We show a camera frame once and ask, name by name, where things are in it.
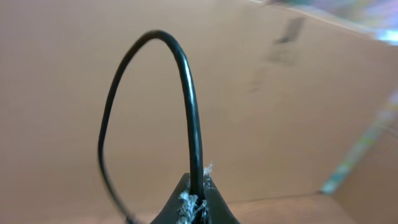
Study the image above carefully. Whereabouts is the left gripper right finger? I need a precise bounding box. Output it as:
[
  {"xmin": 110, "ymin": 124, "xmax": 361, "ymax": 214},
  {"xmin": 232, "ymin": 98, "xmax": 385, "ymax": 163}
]
[{"xmin": 203, "ymin": 175, "xmax": 240, "ymax": 224}]

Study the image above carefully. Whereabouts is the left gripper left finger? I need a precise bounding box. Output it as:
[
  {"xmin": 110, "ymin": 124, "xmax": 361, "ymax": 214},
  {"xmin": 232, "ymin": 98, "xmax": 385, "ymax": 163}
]
[{"xmin": 150, "ymin": 173, "xmax": 195, "ymax": 224}]

